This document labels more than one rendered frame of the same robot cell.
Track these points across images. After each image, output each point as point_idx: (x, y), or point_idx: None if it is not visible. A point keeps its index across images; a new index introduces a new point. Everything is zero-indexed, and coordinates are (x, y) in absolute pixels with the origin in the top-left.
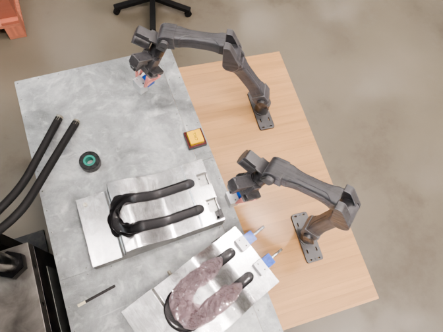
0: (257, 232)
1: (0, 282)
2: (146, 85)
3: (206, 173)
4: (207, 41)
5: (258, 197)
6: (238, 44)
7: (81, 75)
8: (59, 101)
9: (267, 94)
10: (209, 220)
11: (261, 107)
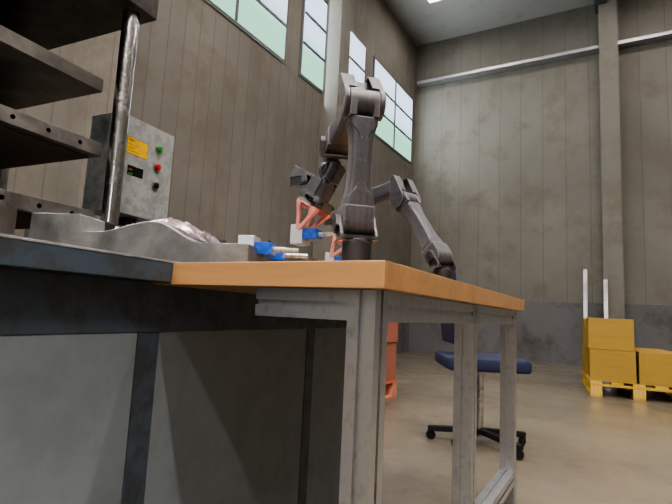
0: (292, 253)
1: None
2: (331, 252)
3: (308, 260)
4: (384, 183)
5: (316, 197)
6: (413, 190)
7: None
8: None
9: (441, 247)
10: None
11: (431, 264)
